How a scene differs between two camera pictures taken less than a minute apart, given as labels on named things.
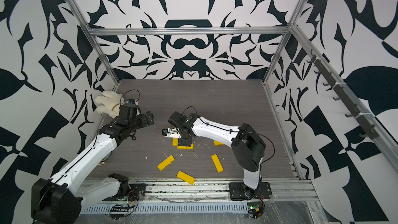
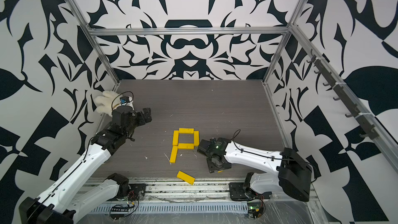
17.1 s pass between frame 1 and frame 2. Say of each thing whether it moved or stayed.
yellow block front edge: stayed
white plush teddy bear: stayed
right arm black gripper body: moved
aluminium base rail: stayed
